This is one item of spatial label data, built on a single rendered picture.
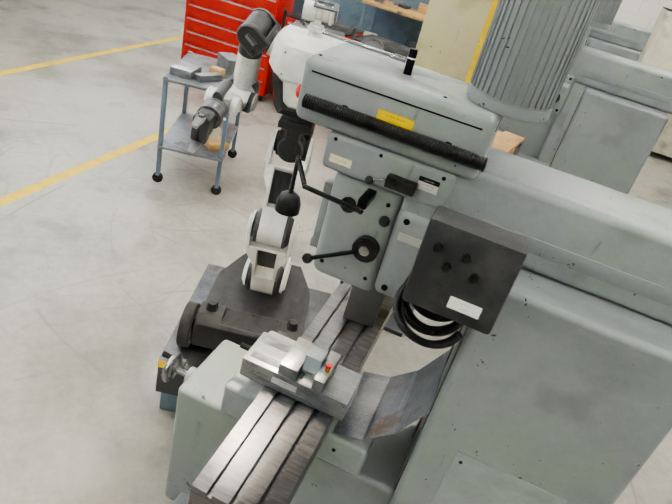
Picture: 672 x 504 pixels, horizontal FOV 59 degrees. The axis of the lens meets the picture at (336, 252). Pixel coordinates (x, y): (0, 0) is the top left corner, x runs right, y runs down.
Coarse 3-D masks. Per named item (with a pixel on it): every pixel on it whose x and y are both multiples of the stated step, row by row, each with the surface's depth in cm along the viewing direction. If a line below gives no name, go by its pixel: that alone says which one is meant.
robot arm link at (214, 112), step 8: (208, 104) 197; (216, 104) 198; (200, 112) 190; (208, 112) 194; (216, 112) 197; (224, 112) 201; (208, 120) 191; (216, 120) 198; (192, 128) 194; (200, 128) 194; (208, 128) 193; (192, 136) 196; (200, 136) 196; (208, 136) 197
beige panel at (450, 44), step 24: (432, 0) 295; (456, 0) 291; (480, 0) 287; (432, 24) 299; (456, 24) 295; (480, 24) 292; (432, 48) 304; (456, 48) 300; (480, 48) 296; (456, 72) 305
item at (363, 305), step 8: (352, 288) 212; (352, 296) 213; (360, 296) 213; (368, 296) 212; (376, 296) 211; (352, 304) 215; (360, 304) 214; (368, 304) 214; (376, 304) 213; (344, 312) 218; (352, 312) 217; (360, 312) 216; (368, 312) 215; (376, 312) 214; (352, 320) 219; (360, 320) 218; (368, 320) 217
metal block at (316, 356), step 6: (312, 348) 179; (318, 348) 179; (306, 354) 176; (312, 354) 177; (318, 354) 177; (324, 354) 178; (306, 360) 177; (312, 360) 176; (318, 360) 175; (324, 360) 179; (306, 366) 178; (312, 366) 177; (318, 366) 176; (312, 372) 178
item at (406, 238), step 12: (408, 216) 146; (420, 216) 146; (396, 228) 149; (408, 228) 148; (420, 228) 146; (396, 240) 150; (408, 240) 149; (420, 240) 148; (396, 252) 152; (408, 252) 150; (384, 264) 155; (396, 264) 153; (408, 264) 152; (384, 276) 156; (396, 276) 155; (384, 288) 157; (396, 288) 156
